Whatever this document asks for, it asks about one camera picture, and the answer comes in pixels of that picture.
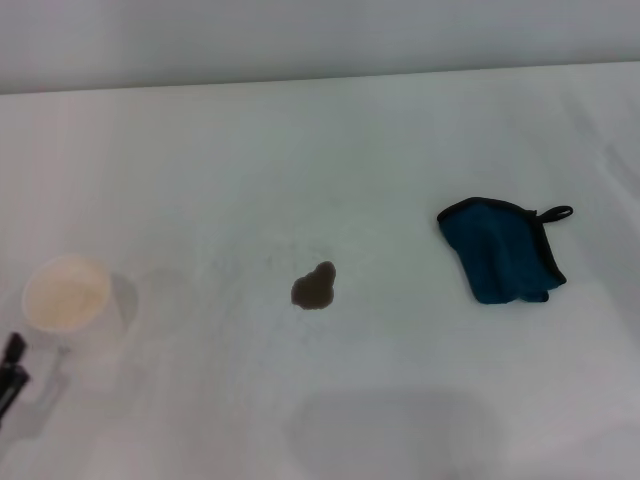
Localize blue rag with black trim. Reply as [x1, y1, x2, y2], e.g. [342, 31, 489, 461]
[436, 196, 575, 306]

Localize white paper cup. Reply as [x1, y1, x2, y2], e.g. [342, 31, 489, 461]
[21, 253, 114, 354]

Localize dark brown liquid stain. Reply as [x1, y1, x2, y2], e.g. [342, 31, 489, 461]
[290, 260, 337, 311]

